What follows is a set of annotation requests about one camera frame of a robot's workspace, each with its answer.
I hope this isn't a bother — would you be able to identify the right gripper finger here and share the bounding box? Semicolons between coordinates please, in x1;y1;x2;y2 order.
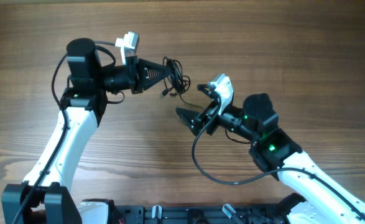
197;84;217;100
175;108;202;136

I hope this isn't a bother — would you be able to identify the thick black USB cable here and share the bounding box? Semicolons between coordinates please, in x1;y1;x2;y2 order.
162;56;192;97

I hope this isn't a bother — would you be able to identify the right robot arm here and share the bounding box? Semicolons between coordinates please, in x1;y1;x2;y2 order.
176;85;365;223

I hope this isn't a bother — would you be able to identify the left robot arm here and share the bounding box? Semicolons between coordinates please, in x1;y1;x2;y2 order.
1;38;173;223

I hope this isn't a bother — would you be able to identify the right camera black cable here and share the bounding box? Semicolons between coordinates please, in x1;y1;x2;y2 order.
191;96;365;218

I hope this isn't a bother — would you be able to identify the camera black cable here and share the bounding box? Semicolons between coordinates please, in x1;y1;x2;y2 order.
191;96;365;218
11;40;118;224

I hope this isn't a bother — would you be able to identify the left camera black cable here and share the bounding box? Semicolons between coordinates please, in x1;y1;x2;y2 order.
11;40;118;224

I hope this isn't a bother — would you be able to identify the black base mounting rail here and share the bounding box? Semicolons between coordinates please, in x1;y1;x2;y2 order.
116;204;288;224

